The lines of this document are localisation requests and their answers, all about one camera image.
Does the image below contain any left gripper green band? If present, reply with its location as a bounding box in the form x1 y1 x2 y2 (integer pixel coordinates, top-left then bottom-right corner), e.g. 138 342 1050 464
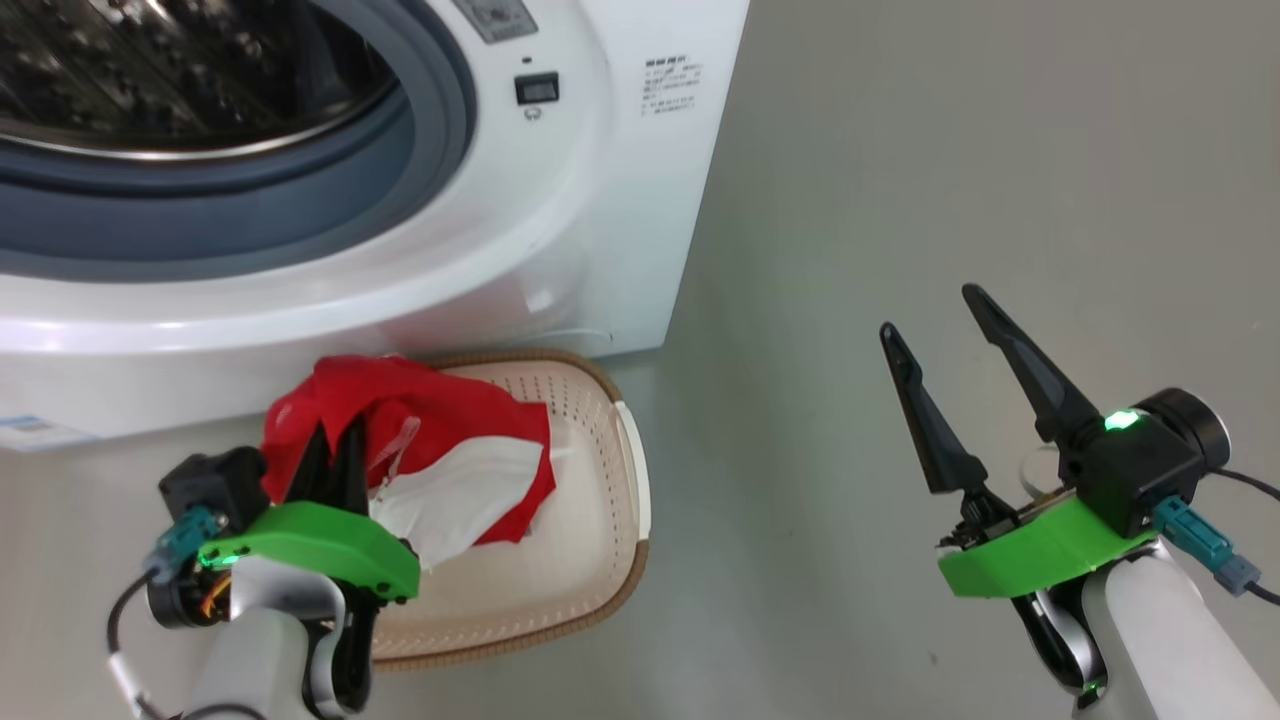
198 415 421 604

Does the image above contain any perforated steel washer drum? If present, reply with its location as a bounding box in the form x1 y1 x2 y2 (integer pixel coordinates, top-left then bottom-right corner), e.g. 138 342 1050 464
0 0 401 161

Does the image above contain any white front-load washing machine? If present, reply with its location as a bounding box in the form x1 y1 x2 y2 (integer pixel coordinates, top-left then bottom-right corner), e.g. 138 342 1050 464
0 0 751 453

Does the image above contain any cream laundry basket brown rim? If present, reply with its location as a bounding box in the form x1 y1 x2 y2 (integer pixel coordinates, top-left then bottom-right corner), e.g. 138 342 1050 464
370 348 651 671

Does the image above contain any arm cable teal connector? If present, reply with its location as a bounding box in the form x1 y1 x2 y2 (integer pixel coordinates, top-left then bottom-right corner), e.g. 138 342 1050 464
105 505 226 720
1155 465 1280 606

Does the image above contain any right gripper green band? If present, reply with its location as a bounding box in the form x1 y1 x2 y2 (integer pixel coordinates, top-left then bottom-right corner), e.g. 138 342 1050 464
880 283 1161 601

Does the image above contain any blue energy label sticker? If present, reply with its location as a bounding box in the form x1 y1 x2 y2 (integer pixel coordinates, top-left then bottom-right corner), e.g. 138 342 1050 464
0 415 101 453

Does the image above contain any left arm cable teal connector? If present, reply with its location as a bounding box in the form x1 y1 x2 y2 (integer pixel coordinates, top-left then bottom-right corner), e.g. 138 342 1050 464
105 505 226 720

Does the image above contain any red and white garment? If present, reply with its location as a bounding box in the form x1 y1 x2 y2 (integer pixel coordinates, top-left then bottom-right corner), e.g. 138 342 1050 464
260 355 557 573

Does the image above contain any grey warning sticker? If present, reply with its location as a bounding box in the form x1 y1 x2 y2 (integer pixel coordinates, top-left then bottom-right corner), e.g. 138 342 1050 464
452 0 539 44

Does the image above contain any right arm cable teal connector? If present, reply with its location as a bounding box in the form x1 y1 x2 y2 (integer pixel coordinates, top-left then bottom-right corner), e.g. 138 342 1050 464
1155 465 1280 606

